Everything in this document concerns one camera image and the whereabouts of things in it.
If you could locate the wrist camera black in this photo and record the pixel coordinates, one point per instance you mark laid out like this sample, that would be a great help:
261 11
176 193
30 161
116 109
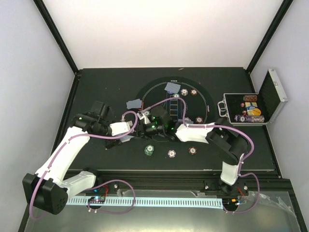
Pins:
100 109
160 115

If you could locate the boxed card deck in case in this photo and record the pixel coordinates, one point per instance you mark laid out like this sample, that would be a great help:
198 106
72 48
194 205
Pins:
251 108

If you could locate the green chip stack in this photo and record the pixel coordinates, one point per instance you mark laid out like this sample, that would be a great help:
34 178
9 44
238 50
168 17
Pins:
149 149

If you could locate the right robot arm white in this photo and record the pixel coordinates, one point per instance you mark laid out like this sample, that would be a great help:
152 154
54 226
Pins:
231 144

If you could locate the purple chips row in case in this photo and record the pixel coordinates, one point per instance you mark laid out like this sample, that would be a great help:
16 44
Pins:
249 119

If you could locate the white slotted cable duct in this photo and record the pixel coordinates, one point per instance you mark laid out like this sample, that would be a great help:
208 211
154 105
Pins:
151 202

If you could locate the red chip stack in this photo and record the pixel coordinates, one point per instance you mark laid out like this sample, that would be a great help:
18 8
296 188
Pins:
192 150

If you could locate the red chips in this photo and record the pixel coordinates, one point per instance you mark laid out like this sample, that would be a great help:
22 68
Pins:
193 92
199 120

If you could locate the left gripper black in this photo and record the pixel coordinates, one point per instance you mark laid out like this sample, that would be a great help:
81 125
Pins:
110 143

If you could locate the right controller circuit board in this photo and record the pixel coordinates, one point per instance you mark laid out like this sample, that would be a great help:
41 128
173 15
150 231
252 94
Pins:
234 201

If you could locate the controller circuit board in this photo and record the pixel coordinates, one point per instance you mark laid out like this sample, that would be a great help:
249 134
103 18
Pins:
96 199
234 201

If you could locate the round black poker mat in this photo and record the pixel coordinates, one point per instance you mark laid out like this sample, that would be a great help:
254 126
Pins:
153 94

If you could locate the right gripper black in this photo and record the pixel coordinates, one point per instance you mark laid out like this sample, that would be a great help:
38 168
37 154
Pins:
145 132

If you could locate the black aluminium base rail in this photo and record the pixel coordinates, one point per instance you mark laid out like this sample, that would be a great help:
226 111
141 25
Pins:
187 180

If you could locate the red triangular all-in button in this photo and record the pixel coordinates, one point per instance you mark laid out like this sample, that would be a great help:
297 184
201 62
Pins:
141 108

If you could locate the blue-backed playing card deck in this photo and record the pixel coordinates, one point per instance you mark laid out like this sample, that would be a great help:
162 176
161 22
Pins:
126 138

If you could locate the left controller circuit board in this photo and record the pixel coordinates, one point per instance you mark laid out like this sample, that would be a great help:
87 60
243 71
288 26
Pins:
96 199

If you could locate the brown chips row in case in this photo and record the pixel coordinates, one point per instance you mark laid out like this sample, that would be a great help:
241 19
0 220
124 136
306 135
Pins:
250 98

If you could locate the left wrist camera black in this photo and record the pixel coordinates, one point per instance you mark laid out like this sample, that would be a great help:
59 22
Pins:
100 109

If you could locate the dealt cards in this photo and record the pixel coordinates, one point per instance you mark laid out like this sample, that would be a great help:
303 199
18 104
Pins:
172 87
134 104

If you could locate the aluminium poker case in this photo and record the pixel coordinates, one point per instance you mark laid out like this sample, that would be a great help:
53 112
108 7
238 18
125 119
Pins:
271 100

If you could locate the yellow round button in case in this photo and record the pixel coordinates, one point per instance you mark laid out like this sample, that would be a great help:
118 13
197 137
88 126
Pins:
256 112

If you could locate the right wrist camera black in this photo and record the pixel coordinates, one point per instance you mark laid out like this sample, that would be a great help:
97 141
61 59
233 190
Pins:
160 115

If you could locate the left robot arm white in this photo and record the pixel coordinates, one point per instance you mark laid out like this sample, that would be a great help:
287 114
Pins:
47 189

